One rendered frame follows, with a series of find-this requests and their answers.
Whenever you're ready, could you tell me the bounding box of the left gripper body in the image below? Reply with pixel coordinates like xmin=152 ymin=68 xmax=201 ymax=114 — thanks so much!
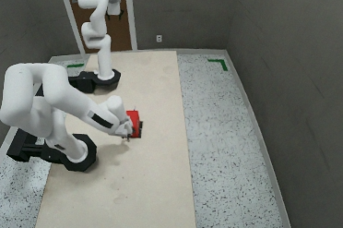
xmin=108 ymin=2 xmax=120 ymax=15

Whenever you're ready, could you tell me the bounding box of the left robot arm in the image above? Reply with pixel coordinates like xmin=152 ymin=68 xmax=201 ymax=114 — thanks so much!
xmin=78 ymin=0 xmax=114 ymax=80

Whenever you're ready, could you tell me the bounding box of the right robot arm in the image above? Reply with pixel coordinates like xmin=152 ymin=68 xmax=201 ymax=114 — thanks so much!
xmin=0 ymin=64 xmax=130 ymax=162

